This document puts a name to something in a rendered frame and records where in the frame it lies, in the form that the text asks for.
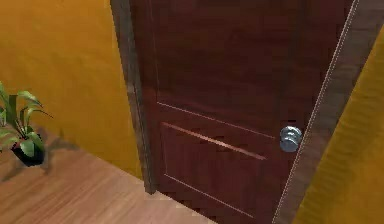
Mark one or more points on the round silver door knob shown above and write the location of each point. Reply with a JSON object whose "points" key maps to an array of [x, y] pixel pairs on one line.
{"points": [[289, 139]]}

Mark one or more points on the dark red wooden room door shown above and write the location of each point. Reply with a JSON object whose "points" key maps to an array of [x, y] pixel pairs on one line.
{"points": [[216, 83]]}

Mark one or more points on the green house plant black pot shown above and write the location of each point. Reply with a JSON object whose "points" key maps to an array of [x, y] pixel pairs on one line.
{"points": [[24, 140]]}

